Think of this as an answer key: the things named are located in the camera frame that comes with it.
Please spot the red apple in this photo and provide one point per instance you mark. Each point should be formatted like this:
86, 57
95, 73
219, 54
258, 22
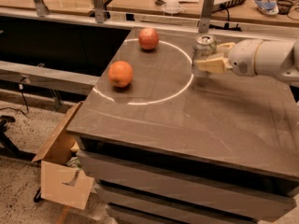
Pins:
148, 38

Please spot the clear plastic cup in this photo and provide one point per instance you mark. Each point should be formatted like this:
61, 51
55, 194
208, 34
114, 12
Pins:
172, 7

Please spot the grey drawer cabinet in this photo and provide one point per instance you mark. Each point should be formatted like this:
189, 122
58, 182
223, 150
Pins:
145, 187

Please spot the metal bracket post left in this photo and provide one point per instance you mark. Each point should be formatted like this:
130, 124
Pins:
41, 8

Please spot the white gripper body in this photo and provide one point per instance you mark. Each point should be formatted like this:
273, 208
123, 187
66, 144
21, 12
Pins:
244, 57

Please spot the open cardboard box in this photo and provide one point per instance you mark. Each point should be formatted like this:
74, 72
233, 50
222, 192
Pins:
58, 182

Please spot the orange fruit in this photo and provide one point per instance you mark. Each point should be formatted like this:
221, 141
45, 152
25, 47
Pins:
120, 74

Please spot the grey power strip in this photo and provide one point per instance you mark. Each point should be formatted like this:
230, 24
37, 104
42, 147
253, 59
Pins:
222, 4

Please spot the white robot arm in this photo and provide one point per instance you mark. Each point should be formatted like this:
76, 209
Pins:
276, 59

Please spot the metal bracket post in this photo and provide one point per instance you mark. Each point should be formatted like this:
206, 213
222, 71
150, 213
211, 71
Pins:
99, 10
205, 16
41, 8

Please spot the blue white bowl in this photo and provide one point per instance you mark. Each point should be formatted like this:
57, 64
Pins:
267, 8

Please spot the black stand base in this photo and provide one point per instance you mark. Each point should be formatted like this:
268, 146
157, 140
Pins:
7, 147

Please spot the silver 7up soda can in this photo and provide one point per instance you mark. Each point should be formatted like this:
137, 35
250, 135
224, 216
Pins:
203, 46

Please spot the metal bracket post right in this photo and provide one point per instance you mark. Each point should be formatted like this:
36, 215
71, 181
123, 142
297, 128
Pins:
205, 16

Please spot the black mesh cup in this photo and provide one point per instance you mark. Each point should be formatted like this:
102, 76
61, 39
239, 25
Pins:
284, 6

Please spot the metal bracket post middle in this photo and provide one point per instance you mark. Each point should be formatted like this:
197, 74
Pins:
99, 10

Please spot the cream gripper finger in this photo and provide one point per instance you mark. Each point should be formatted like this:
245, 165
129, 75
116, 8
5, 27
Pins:
218, 65
224, 48

